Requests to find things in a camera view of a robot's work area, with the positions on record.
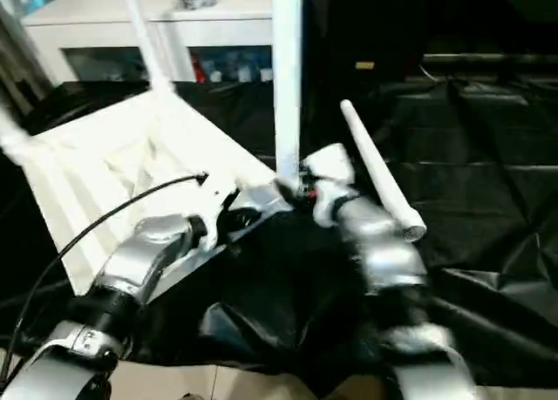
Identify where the white plastic table leg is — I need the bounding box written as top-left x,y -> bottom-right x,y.
269,0 -> 305,188
118,0 -> 179,97
338,98 -> 427,245
0,105 -> 32,159

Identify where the white plastic table top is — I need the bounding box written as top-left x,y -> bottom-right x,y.
0,88 -> 294,306

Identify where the red white figure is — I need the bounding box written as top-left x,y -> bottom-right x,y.
191,54 -> 207,84

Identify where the black work mat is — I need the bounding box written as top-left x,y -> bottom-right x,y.
0,75 -> 558,392

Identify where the white glass-door cabinet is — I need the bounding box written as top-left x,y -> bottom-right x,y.
20,0 -> 276,86

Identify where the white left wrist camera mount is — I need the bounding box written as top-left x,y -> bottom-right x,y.
190,176 -> 242,252

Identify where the grey metal rail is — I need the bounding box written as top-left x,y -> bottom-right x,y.
421,52 -> 558,66

